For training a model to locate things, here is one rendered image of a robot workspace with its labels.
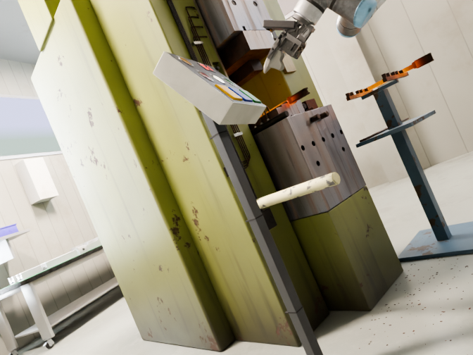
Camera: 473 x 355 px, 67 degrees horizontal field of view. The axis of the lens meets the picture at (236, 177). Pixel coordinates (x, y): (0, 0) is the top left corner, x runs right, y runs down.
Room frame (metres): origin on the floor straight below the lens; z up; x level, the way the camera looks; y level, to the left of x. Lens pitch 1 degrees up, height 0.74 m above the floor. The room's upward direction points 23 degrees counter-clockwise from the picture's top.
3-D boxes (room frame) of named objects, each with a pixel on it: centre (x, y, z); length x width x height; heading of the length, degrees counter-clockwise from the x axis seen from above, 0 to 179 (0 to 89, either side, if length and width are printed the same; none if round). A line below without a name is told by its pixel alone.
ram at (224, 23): (1.88, -0.26, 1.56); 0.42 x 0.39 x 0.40; 42
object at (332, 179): (1.39, -0.17, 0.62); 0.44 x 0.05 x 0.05; 42
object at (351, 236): (1.89, -0.26, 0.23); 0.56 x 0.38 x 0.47; 42
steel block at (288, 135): (1.89, -0.26, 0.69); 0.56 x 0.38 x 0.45; 42
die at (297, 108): (1.85, -0.22, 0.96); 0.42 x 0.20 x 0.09; 42
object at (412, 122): (1.94, -0.90, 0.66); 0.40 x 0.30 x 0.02; 134
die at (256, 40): (1.85, -0.22, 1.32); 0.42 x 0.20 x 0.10; 42
